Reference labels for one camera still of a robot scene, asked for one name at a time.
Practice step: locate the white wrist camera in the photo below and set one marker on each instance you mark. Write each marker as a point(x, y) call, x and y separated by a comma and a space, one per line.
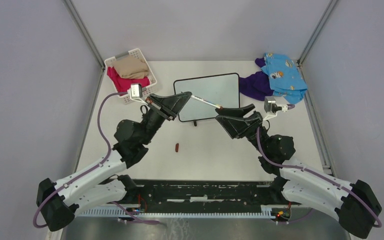
point(135, 92)
point(271, 108)

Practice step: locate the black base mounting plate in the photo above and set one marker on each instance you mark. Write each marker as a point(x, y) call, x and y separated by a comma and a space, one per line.
point(203, 197)

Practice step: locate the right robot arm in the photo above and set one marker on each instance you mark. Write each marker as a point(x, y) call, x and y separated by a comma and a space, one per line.
point(353, 205)

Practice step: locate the white slotted cable duct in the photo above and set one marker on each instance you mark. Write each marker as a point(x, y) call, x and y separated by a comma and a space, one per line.
point(116, 212)

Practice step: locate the purple cloth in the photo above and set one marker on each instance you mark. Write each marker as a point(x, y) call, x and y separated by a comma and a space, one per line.
point(256, 86)

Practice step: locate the beige folded cloth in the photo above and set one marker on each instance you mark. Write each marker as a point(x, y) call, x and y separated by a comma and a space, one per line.
point(130, 67)

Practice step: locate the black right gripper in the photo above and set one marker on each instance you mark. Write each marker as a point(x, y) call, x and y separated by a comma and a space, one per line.
point(234, 125)

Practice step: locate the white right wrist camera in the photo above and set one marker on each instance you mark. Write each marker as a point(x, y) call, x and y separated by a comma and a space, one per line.
point(271, 108)

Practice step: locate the black framed whiteboard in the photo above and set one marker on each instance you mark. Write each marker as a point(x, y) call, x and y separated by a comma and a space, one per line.
point(221, 89)

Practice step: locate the blue patterned cloth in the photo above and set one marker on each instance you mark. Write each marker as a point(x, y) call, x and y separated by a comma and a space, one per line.
point(284, 77)

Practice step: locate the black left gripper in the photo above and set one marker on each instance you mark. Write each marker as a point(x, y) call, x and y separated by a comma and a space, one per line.
point(169, 107)

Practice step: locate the magenta cloth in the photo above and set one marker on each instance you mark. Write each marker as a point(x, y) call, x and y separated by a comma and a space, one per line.
point(123, 84)

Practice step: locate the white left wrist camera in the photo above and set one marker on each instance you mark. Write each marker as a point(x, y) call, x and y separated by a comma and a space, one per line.
point(135, 92)

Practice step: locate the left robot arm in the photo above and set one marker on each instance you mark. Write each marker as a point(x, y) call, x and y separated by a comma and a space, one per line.
point(60, 202)

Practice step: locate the red whiteboard marker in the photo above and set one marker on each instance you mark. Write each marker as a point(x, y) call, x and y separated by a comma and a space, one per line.
point(217, 106)

